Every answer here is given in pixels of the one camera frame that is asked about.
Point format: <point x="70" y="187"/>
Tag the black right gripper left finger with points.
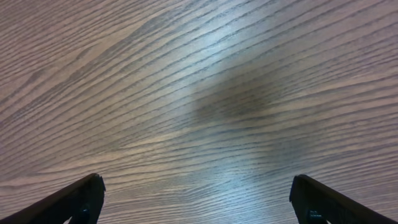
<point x="79" y="202"/>

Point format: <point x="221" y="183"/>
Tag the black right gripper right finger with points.
<point x="314" y="202"/>

